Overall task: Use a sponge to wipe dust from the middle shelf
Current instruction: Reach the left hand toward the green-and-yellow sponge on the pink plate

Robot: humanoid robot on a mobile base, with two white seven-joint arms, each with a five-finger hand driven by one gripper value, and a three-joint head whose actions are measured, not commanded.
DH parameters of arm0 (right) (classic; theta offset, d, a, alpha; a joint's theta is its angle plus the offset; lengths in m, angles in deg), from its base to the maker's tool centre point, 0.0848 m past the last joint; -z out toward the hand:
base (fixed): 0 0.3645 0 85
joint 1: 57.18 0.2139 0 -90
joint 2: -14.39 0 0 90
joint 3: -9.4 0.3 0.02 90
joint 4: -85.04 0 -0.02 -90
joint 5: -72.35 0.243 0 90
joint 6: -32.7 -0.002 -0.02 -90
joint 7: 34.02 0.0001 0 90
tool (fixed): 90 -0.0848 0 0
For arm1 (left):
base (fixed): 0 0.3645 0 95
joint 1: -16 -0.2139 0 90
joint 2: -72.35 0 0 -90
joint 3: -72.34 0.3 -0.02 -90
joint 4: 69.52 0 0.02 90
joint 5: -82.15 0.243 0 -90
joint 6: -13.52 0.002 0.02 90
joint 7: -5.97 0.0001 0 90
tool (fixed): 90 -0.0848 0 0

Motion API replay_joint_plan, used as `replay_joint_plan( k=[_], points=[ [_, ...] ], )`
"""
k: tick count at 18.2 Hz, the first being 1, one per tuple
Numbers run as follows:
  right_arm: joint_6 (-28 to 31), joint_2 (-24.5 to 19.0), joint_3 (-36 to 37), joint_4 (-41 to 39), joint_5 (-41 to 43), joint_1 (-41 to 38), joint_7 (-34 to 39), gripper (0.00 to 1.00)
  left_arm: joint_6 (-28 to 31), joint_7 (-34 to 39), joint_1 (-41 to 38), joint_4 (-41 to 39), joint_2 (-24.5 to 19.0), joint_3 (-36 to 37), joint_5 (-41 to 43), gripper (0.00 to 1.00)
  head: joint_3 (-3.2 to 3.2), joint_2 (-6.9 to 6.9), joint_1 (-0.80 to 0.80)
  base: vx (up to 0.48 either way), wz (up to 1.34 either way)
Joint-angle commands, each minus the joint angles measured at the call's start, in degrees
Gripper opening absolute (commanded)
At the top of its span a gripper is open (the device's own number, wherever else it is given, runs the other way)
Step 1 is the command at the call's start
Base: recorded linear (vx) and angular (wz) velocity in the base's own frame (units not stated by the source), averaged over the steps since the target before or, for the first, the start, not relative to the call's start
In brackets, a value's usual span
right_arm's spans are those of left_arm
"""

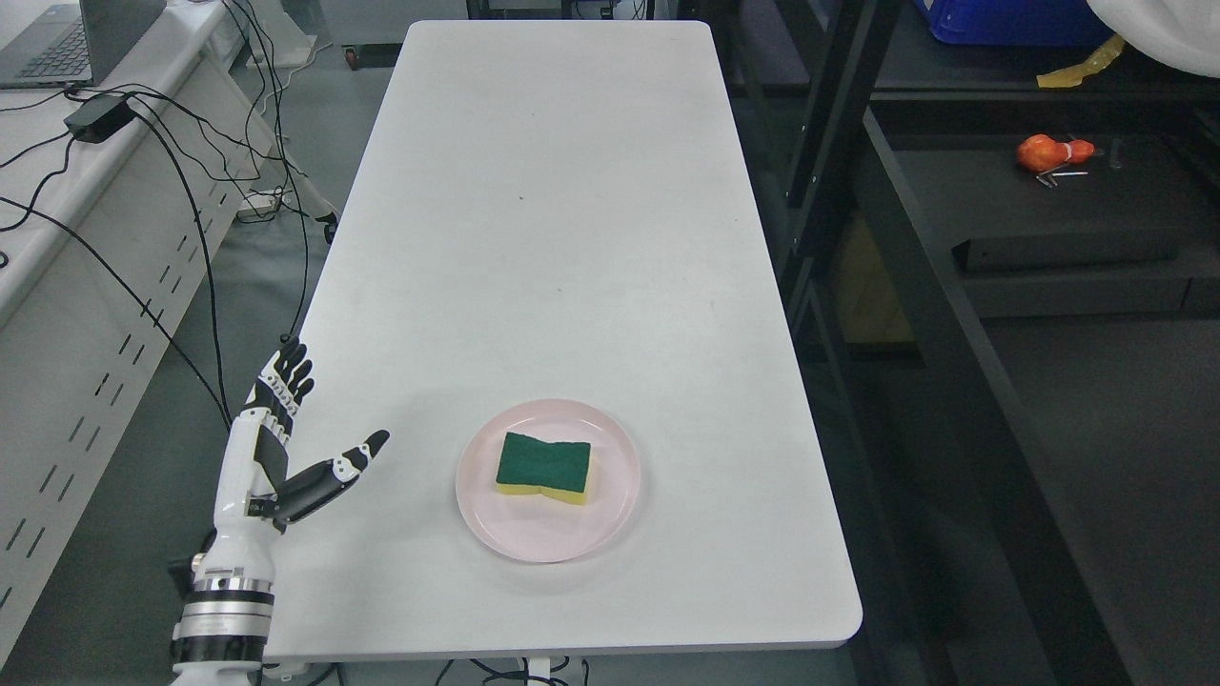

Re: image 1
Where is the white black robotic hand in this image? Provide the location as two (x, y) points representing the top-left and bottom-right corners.
(193, 337), (390, 585)

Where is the green yellow sponge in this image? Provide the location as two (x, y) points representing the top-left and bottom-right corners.
(494, 433), (592, 505)

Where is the black metal shelf rack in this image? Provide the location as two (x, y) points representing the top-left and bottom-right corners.
(680, 1), (1218, 685)

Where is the pink round plate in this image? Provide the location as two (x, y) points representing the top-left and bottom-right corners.
(455, 399), (643, 564)

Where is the white desk with slots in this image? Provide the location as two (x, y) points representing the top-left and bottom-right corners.
(1, 1), (272, 659)

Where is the black power adapter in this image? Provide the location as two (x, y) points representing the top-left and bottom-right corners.
(63, 92), (135, 144)

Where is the grey laptop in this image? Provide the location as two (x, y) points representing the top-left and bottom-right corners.
(1, 1), (167, 92)

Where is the orange red toy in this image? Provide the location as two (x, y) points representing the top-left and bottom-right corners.
(1016, 134), (1096, 175)

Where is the blue plastic bin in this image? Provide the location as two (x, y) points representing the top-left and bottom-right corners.
(913, 1), (1114, 48)

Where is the metal hex key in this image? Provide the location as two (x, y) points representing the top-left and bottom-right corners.
(1035, 166), (1089, 190)

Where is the yellow tape strip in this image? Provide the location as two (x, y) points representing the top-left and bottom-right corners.
(1035, 34), (1126, 90)

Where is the black cable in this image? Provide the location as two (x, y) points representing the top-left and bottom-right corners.
(0, 92), (234, 430)

